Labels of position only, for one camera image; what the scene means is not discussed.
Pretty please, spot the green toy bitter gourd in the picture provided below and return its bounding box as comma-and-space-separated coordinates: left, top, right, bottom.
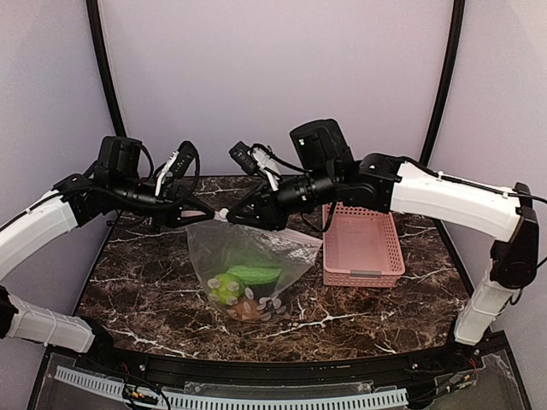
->
227, 265, 282, 284

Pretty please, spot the clear dotted zip bag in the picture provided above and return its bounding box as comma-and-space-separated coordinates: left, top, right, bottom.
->
186, 209, 322, 322

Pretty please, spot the green toy guava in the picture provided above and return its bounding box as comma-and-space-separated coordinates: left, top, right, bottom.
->
207, 273, 244, 306

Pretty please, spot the purple toy eggplant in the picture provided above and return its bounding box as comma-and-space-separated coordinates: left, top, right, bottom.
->
244, 283, 279, 303

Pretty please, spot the brown toy potato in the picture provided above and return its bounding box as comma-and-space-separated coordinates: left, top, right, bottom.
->
226, 298, 264, 321

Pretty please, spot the pink plastic basket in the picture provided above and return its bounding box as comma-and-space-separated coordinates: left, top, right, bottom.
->
323, 204, 405, 288

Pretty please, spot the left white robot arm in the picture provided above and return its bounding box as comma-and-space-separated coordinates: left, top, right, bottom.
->
1, 136, 215, 353

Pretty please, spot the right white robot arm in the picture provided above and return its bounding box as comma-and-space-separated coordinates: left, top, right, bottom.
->
227, 119, 541, 346

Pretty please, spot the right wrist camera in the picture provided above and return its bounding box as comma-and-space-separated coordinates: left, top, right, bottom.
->
229, 142, 282, 191

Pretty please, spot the black front table rail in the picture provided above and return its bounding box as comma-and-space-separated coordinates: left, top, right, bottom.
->
76, 332, 507, 389

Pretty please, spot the white slotted cable duct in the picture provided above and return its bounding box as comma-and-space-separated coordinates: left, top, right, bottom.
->
54, 366, 409, 409

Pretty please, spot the left black frame post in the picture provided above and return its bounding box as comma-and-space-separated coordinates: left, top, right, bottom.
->
85, 0, 127, 137

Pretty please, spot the black frame post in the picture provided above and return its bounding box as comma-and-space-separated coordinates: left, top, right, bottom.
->
85, 0, 127, 137
420, 0, 466, 165

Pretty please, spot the right black frame post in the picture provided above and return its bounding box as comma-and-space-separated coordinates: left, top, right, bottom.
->
420, 0, 466, 165

